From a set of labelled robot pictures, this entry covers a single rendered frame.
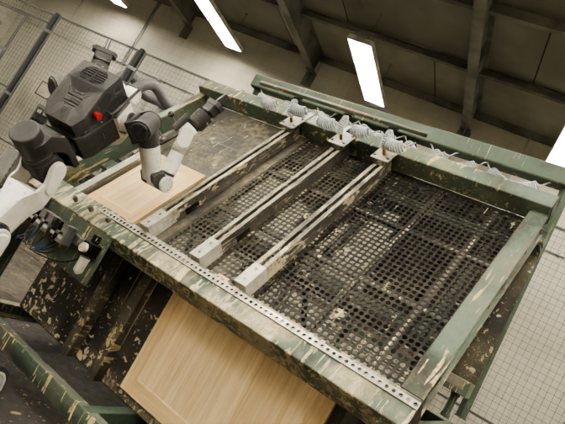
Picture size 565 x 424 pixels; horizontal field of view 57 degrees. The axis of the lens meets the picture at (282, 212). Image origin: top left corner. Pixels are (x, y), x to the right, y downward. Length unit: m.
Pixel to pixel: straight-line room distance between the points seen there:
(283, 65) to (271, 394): 7.05
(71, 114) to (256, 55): 6.85
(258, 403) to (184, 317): 0.52
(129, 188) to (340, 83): 5.89
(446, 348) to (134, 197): 1.63
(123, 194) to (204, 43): 6.91
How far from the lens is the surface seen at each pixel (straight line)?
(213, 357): 2.29
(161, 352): 2.44
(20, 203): 2.30
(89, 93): 2.31
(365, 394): 1.76
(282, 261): 2.16
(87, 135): 2.30
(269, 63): 8.80
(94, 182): 2.85
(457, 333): 1.94
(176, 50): 9.64
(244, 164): 2.70
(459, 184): 2.60
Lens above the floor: 1.04
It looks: 6 degrees up
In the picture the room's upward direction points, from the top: 29 degrees clockwise
